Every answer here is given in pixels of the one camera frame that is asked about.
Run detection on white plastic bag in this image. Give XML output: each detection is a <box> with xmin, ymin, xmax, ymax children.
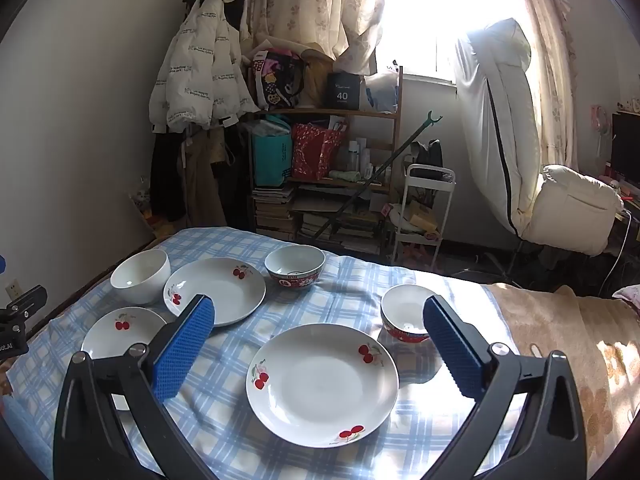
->
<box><xmin>364</xmin><ymin>72</ymin><xmax>400</xmax><ymax>113</ymax></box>

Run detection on black hanging garment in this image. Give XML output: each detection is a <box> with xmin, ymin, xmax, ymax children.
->
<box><xmin>150</xmin><ymin>130</ymin><xmax>187</xmax><ymax>223</ymax></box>

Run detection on wooden shelf unit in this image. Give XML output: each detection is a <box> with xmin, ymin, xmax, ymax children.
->
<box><xmin>247</xmin><ymin>65</ymin><xmax>403</xmax><ymax>256</ymax></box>

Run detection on black backpack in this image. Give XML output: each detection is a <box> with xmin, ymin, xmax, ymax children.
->
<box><xmin>410</xmin><ymin>139</ymin><xmax>445</xmax><ymax>181</ymax></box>

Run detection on white cable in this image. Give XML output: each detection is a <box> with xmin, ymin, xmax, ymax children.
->
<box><xmin>602</xmin><ymin>210</ymin><xmax>636</xmax><ymax>296</ymax></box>

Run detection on white trolley cart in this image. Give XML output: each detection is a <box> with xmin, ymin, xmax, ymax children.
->
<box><xmin>391</xmin><ymin>163</ymin><xmax>456</xmax><ymax>263</ymax></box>

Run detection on small red patterned bowl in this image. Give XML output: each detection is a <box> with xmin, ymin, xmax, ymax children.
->
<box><xmin>381</xmin><ymin>284</ymin><xmax>441</xmax><ymax>345</ymax></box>

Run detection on blue plaid bed sheet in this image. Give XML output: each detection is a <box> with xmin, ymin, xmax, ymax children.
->
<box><xmin>7</xmin><ymin>227</ymin><xmax>531</xmax><ymax>480</ymax></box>

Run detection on black cardboard box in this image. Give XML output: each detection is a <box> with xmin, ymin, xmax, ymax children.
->
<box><xmin>327</xmin><ymin>72</ymin><xmax>365</xmax><ymax>111</ymax></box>

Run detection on stack of books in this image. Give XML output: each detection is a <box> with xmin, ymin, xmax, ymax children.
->
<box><xmin>298</xmin><ymin>210</ymin><xmax>383</xmax><ymax>256</ymax></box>
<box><xmin>251</xmin><ymin>185</ymin><xmax>301</xmax><ymax>242</ymax></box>

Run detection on white cherry-print plate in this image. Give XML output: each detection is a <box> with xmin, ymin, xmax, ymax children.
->
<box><xmin>81</xmin><ymin>306</ymin><xmax>169</xmax><ymax>413</ymax></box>
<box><xmin>245</xmin><ymin>323</ymin><xmax>400</xmax><ymax>449</ymax></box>
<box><xmin>163</xmin><ymin>257</ymin><xmax>267</xmax><ymax>328</ymax></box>

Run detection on black monitor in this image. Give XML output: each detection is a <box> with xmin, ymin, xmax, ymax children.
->
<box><xmin>611</xmin><ymin>112</ymin><xmax>640</xmax><ymax>188</ymax></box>

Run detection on teal shopping bag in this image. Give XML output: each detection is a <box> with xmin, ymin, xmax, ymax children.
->
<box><xmin>251</xmin><ymin>115</ymin><xmax>293</xmax><ymax>187</ymax></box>

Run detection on large red patterned bowl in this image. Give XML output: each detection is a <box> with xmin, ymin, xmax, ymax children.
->
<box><xmin>264</xmin><ymin>246</ymin><xmax>327</xmax><ymax>293</ymax></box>

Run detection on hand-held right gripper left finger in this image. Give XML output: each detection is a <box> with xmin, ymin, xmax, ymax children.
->
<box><xmin>52</xmin><ymin>294</ymin><xmax>217</xmax><ymax>480</ymax></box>

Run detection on cream puffer coat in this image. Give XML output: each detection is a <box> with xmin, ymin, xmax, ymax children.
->
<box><xmin>520</xmin><ymin>164</ymin><xmax>626</xmax><ymax>257</ymax></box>

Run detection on brown hanging coat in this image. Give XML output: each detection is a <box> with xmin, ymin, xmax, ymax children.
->
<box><xmin>177</xmin><ymin>130</ymin><xmax>237</xmax><ymax>228</ymax></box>

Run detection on white puffer jacket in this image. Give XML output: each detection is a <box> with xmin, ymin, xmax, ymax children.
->
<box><xmin>148</xmin><ymin>0</ymin><xmax>261</xmax><ymax>133</ymax></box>

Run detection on plain white bowl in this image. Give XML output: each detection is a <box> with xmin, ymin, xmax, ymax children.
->
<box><xmin>110</xmin><ymin>248</ymin><xmax>172</xmax><ymax>306</ymax></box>

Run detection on colourful printed bag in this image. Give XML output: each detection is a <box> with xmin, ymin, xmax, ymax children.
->
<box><xmin>250</xmin><ymin>49</ymin><xmax>307</xmax><ymax>111</ymax></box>

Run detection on green reacher pole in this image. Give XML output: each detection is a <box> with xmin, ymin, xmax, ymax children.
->
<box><xmin>311</xmin><ymin>110</ymin><xmax>445</xmax><ymax>242</ymax></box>

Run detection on floral beige curtain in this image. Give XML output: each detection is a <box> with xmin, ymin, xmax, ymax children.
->
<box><xmin>245</xmin><ymin>0</ymin><xmax>386</xmax><ymax>76</ymax></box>
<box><xmin>505</xmin><ymin>0</ymin><xmax>591</xmax><ymax>171</ymax></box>

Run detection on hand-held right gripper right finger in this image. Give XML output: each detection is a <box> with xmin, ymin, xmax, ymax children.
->
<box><xmin>422</xmin><ymin>295</ymin><xmax>587</xmax><ymax>480</ymax></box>

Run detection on red patterned bag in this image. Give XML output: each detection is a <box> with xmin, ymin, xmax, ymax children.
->
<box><xmin>291</xmin><ymin>122</ymin><xmax>346</xmax><ymax>181</ymax></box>

